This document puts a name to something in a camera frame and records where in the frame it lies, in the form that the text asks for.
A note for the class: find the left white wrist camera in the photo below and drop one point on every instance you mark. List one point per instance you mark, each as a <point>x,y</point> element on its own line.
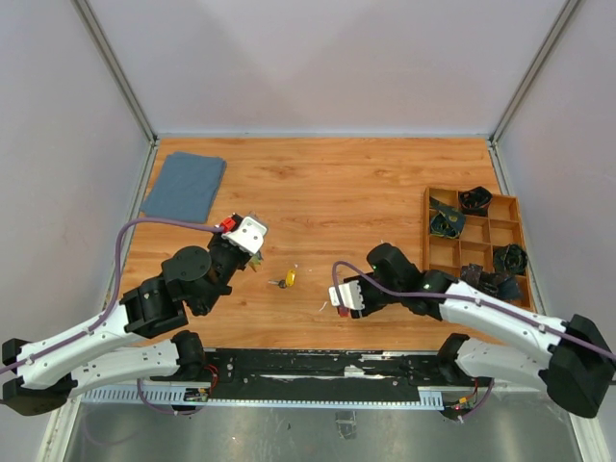
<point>247,233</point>

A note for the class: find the left aluminium frame post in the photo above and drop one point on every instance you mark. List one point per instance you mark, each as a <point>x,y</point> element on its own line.
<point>103,46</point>

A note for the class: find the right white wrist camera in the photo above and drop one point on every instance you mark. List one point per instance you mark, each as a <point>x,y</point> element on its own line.
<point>347,295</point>

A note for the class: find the yellow tag key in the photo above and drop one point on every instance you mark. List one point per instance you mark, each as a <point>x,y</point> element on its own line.
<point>287,282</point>

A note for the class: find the rolled dark tie right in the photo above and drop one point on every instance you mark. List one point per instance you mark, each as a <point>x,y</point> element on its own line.
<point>510,259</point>

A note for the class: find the rolled dark tie top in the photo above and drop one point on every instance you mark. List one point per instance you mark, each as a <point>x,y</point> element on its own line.
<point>475,202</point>

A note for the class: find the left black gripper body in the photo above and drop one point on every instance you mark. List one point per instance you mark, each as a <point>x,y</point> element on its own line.
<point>226,261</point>

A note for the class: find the aluminium frame post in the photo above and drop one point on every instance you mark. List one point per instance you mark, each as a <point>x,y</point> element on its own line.
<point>554,35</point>
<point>103,46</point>

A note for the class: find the black mounting base rail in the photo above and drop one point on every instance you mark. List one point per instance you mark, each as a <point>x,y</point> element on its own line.
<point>346,370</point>

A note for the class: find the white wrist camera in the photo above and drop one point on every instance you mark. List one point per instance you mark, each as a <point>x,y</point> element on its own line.
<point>247,233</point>
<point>347,295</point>

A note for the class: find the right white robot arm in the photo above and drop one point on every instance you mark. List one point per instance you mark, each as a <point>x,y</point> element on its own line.
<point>569,360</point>

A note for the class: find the blue folded cloth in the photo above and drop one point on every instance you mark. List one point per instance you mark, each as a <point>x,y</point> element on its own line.
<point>186,188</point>

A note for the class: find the right aluminium frame post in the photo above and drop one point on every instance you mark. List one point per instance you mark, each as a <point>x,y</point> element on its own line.
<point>554,35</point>

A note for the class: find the wooden compartment tray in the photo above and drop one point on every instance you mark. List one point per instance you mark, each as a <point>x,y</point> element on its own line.
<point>470,257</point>

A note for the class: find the grey slotted cable duct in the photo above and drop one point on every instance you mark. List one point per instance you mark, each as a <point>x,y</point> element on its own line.
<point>284,395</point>

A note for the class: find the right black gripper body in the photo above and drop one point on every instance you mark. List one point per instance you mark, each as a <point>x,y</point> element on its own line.
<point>374,296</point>

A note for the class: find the large metal keyring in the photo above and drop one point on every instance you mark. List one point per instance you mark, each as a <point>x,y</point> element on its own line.
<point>256,261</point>

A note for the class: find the rolled dark patterned tie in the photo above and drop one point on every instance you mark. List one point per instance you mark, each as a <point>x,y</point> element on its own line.
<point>448,222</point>

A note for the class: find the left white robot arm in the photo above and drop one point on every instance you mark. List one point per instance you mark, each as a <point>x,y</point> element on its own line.
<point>144,335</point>

